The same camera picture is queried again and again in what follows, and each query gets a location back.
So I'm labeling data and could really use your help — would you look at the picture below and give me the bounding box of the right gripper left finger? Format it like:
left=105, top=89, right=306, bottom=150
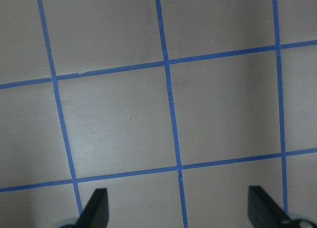
left=55, top=188, right=109, bottom=228

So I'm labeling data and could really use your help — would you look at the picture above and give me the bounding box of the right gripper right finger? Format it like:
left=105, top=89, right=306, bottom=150
left=248, top=185, right=317, bottom=228

